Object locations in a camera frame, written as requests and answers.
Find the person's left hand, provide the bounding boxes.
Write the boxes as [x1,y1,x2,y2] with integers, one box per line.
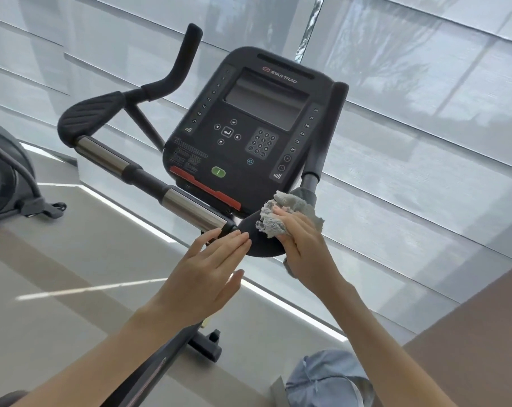
[151,228,251,336]

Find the person's right hand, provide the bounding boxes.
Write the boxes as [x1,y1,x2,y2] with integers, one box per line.
[272,205,350,300]

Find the grey cleaning cloth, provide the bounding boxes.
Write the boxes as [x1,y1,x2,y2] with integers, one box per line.
[255,190,325,277]

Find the person's right forearm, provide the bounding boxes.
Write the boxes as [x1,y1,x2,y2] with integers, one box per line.
[300,271,458,407]

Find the person's left forearm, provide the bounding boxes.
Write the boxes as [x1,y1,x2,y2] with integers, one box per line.
[10,292,206,407]

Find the black exercise bike console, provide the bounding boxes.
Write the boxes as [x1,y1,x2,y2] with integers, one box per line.
[162,46,338,217]

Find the light blue garment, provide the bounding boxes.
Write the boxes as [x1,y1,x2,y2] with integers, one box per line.
[285,349,374,407]

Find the white window blind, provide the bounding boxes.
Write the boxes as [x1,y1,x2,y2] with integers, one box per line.
[239,0,512,348]
[0,0,320,233]

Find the black exercise bike frame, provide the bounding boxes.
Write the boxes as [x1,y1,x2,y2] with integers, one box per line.
[112,318,223,407]

